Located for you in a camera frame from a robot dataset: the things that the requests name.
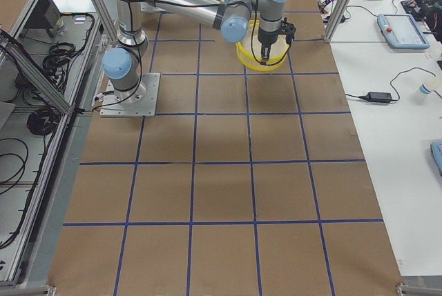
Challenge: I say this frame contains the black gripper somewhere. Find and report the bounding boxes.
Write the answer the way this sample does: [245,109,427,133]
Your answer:
[258,18,280,65]

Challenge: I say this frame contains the yellow steamer layer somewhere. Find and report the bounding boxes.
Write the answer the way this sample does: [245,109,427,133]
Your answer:
[236,19,289,72]

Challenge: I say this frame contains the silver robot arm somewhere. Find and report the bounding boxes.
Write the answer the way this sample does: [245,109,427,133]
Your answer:
[123,0,296,65]

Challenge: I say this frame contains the black power adapter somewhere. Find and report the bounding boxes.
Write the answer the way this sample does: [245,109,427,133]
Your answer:
[358,92,393,103]

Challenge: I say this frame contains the blue teach pendant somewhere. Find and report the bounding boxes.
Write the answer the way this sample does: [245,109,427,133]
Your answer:
[376,14,430,50]
[430,141,442,175]

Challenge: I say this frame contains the paper cup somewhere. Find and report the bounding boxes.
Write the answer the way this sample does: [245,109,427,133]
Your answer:
[417,77,441,105]

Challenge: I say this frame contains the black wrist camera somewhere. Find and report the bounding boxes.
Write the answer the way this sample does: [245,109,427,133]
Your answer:
[279,17,296,46]

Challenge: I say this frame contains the aluminium frame post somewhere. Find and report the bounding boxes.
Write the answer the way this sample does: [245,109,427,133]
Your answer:
[324,0,350,43]

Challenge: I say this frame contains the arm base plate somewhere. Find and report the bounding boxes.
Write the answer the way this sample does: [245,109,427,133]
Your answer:
[99,72,161,117]

